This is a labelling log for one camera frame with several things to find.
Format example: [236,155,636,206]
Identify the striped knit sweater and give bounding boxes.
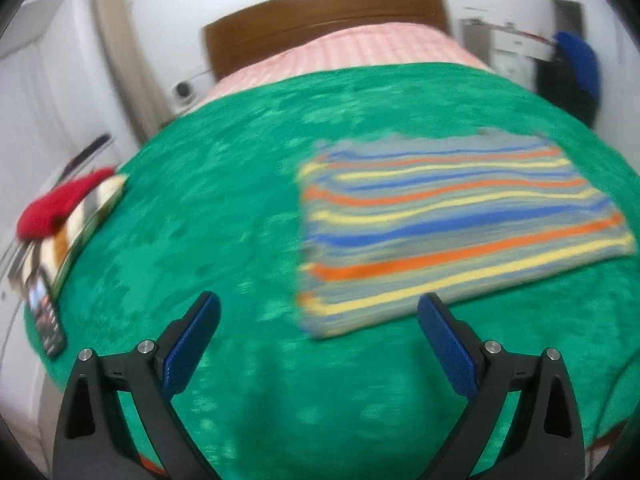
[297,130,637,338]

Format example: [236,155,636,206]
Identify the striped cream pillow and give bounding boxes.
[9,171,128,299]

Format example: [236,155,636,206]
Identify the red folded garment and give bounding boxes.
[16,167,115,242]

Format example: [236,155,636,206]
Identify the green patterned bedspread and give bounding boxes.
[46,63,639,479]

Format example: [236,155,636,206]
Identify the beige curtain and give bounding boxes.
[92,0,174,144]

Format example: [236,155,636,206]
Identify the blue and black bag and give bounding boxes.
[536,32,601,128]

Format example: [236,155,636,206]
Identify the white cabinet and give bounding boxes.
[461,18,554,92]

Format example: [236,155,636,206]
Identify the brown wooden headboard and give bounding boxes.
[203,0,451,80]

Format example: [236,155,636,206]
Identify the pink striped bed sheet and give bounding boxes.
[195,22,490,108]

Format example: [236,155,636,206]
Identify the white security camera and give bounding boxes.
[171,80,198,108]

